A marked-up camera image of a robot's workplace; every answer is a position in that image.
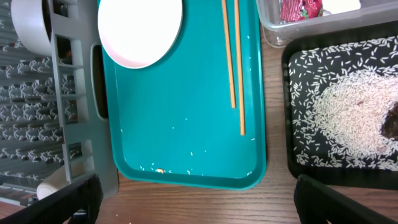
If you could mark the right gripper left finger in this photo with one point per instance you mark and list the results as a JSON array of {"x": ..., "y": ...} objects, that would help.
[{"x": 78, "y": 202}]

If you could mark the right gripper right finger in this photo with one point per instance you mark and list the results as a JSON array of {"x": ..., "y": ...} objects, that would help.
[{"x": 319, "y": 204}]

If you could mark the white cup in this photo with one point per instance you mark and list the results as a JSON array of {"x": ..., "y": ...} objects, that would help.
[{"x": 52, "y": 183}]

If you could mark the grey bowl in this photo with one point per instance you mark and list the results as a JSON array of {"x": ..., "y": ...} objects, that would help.
[{"x": 31, "y": 20}]

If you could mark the red snack wrapper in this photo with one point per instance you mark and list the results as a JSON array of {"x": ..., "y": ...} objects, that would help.
[{"x": 297, "y": 10}]

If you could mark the wooden chopstick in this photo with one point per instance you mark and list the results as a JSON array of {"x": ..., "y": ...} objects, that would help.
[
  {"x": 239, "y": 68},
  {"x": 228, "y": 53}
]

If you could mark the white tissue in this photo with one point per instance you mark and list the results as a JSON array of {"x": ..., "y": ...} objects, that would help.
[{"x": 340, "y": 6}]

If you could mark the grey plastic dish rack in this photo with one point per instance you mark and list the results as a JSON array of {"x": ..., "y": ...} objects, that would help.
[{"x": 53, "y": 108}]

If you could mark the black tray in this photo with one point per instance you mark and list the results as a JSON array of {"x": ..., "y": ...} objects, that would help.
[{"x": 309, "y": 66}]

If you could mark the teal serving tray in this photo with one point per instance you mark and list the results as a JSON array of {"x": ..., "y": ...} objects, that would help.
[{"x": 173, "y": 123}]

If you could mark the clear plastic bin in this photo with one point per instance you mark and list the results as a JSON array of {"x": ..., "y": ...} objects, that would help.
[{"x": 279, "y": 33}]

